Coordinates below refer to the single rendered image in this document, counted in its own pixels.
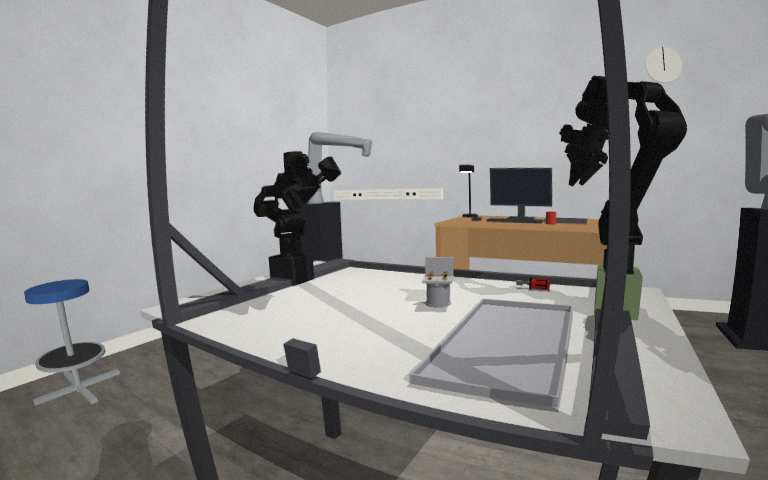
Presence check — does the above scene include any red screwdriver handle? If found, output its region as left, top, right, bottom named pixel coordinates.
left=516, top=278, right=550, bottom=290

